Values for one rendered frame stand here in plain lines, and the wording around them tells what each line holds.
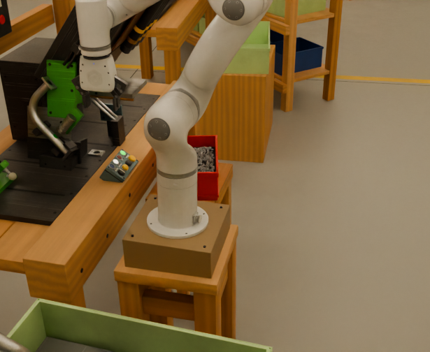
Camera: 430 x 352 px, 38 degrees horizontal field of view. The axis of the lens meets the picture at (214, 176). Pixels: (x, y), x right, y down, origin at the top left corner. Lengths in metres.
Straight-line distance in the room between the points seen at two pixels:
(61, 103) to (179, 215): 0.75
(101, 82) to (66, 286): 0.62
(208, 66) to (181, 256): 0.57
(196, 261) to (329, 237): 1.79
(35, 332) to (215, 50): 0.85
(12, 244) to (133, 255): 0.40
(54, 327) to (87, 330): 0.10
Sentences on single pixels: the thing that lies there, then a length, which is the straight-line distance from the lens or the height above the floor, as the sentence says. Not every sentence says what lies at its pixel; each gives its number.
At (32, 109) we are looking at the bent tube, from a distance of 2.39.
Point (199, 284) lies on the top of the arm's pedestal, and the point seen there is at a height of 0.84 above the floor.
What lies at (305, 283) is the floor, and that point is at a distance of 3.19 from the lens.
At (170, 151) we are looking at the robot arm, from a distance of 1.71.
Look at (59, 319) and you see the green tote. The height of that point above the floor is 0.91.
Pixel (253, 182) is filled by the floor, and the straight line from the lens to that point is 4.00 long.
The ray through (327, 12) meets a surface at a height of 0.73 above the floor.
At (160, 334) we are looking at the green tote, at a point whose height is 0.93.
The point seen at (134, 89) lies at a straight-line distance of 2.42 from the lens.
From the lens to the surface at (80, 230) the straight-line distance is 2.02.
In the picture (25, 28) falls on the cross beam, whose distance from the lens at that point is 2.95.
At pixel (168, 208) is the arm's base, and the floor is 1.03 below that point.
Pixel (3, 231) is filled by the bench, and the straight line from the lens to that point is 2.12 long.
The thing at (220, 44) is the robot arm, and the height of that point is 1.53.
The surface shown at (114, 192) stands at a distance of 2.19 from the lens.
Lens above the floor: 2.02
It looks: 30 degrees down
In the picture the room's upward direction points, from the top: 1 degrees counter-clockwise
